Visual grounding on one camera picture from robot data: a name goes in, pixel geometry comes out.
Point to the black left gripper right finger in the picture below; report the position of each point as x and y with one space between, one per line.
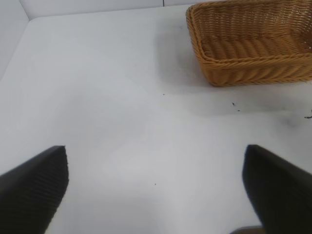
280 192

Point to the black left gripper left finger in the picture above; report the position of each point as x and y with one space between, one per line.
31 190

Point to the brown wicker basket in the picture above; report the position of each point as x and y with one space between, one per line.
248 46

